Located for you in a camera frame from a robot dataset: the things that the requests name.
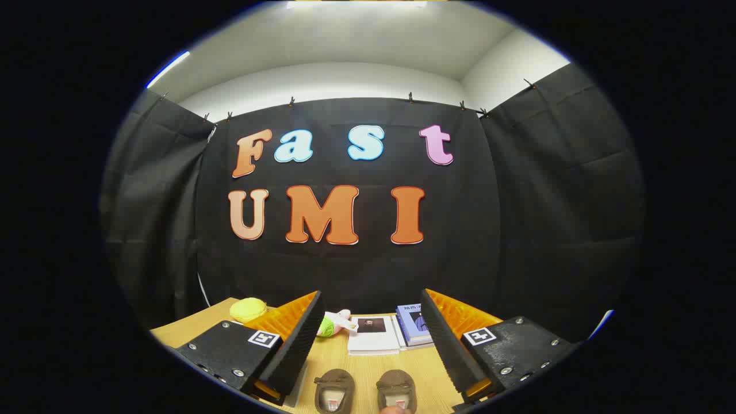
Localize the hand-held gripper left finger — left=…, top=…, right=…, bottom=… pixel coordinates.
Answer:
left=175, top=290, right=325, bottom=407

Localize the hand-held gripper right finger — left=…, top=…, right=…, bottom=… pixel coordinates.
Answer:
left=420, top=289, right=581, bottom=403

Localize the brown fuzzy shoe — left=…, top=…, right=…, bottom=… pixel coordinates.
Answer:
left=314, top=369, right=356, bottom=414
left=376, top=369, right=418, bottom=414

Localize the pink green plush toy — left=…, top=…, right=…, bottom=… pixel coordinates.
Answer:
left=316, top=309, right=360, bottom=338

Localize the blue cover book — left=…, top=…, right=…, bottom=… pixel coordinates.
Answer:
left=396, top=304, right=433, bottom=346

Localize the white bottom book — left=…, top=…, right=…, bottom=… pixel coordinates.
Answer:
left=391, top=314, right=435, bottom=351

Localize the yellow knitted plush ball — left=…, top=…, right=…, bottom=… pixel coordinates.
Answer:
left=229, top=297, right=268, bottom=324

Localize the white book with portrait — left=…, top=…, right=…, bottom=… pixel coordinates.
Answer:
left=347, top=315, right=401, bottom=356

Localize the black backdrop cloth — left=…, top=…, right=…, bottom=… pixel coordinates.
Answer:
left=99, top=62, right=645, bottom=346

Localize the row of cloth clips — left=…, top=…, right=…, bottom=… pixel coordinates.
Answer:
left=160, top=79, right=536, bottom=122

